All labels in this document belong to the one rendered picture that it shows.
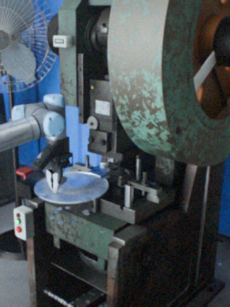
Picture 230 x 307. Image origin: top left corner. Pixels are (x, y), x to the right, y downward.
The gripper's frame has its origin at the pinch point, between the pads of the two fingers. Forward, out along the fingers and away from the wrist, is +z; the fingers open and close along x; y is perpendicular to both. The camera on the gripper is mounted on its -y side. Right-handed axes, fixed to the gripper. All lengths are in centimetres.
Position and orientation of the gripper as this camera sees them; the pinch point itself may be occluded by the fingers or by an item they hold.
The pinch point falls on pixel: (53, 190)
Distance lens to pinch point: 158.7
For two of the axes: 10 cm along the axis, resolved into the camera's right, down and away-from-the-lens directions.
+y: 6.7, -2.7, 6.9
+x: -7.4, -2.4, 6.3
